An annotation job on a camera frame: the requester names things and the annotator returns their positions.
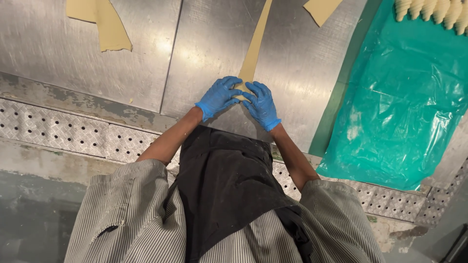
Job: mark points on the long triangular dough strip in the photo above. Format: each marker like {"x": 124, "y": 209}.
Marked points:
{"x": 256, "y": 44}

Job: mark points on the small cut dough piece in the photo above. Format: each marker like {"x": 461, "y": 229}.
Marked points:
{"x": 321, "y": 10}

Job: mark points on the grey striped shirt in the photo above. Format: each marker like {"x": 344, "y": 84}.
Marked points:
{"x": 131, "y": 219}

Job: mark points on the person's left hand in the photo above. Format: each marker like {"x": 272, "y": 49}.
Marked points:
{"x": 215, "y": 99}

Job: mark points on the perforated metal tread plate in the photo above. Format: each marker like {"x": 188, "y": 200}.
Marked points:
{"x": 73, "y": 131}

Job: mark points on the green plastic sheet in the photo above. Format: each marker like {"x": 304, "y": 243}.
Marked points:
{"x": 398, "y": 102}

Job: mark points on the black apron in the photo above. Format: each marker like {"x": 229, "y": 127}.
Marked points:
{"x": 226, "y": 179}

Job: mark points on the person's right hand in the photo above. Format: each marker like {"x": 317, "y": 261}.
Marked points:
{"x": 264, "y": 108}

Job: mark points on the large cut dough sheet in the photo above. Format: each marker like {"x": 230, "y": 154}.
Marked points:
{"x": 109, "y": 25}

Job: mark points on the row of rolled raw croissants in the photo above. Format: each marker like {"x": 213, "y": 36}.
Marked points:
{"x": 435, "y": 11}

